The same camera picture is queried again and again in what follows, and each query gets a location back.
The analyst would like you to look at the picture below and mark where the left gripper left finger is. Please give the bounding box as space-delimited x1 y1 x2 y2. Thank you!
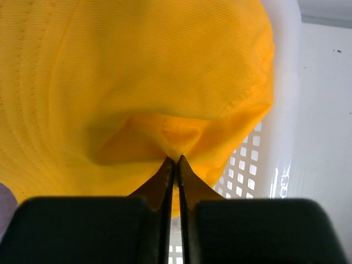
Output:
1 158 174 263

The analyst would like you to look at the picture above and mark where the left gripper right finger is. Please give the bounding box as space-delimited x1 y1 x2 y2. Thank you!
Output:
176 157 347 263

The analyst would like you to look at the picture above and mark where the yellow bucket hat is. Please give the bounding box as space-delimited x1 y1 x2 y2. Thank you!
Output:
1 1 274 203

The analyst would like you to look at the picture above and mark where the white plastic basket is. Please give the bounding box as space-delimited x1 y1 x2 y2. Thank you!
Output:
167 0 306 264

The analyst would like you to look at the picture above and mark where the lavender bucket hat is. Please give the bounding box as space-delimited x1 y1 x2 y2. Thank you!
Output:
0 183 18 239

